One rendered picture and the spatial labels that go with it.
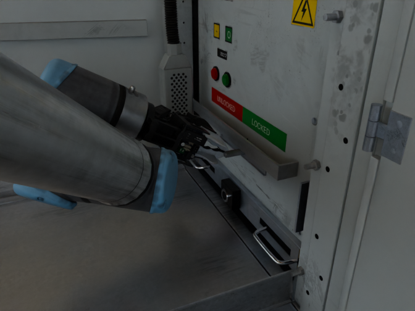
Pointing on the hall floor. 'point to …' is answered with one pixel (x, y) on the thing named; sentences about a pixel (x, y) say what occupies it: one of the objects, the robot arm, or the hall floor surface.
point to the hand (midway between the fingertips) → (221, 149)
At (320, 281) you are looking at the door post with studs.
